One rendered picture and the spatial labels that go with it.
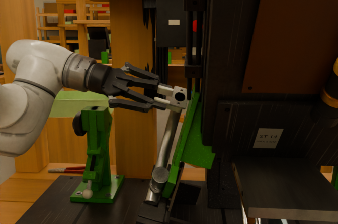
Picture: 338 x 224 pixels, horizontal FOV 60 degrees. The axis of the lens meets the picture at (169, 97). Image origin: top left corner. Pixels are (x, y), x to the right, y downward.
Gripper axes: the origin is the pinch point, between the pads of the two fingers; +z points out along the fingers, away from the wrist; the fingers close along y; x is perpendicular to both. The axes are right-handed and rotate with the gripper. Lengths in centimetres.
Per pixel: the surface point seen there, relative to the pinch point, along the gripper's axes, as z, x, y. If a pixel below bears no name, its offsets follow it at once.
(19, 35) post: -55, 17, 17
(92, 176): -15.2, 22.6, -18.4
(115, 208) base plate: -6.3, 26.3, -24.5
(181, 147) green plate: 5.5, -4.7, -13.5
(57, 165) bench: -36, 54, -12
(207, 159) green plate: 11.9, -2.7, -13.6
